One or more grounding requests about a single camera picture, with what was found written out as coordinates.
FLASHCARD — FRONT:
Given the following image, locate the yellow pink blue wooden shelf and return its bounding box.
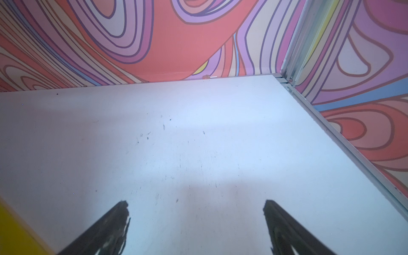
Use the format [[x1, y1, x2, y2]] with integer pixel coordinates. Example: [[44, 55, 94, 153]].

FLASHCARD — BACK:
[[1, 199, 55, 255]]

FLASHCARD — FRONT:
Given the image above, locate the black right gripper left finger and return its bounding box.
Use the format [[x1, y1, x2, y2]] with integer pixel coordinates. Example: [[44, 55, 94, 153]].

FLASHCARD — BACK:
[[59, 201, 130, 255]]

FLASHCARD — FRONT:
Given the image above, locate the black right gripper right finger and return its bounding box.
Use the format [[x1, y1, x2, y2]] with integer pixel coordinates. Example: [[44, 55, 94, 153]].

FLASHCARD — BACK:
[[263, 200, 334, 255]]

